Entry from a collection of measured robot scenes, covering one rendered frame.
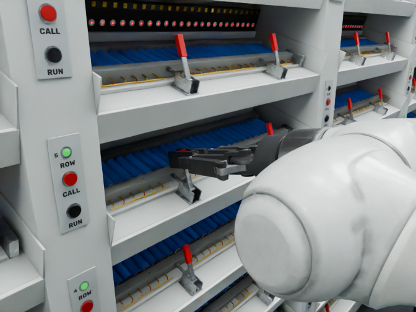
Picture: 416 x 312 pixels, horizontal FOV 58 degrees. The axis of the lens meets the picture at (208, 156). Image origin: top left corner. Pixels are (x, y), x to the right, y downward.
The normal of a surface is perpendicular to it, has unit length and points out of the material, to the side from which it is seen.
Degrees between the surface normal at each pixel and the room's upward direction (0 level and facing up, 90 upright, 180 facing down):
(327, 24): 90
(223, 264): 19
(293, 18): 90
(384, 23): 90
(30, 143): 90
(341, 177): 27
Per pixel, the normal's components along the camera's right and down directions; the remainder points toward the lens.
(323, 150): -0.03, -0.94
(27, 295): 0.70, 0.50
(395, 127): -0.08, -0.85
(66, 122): 0.74, 0.20
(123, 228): 0.23, -0.84
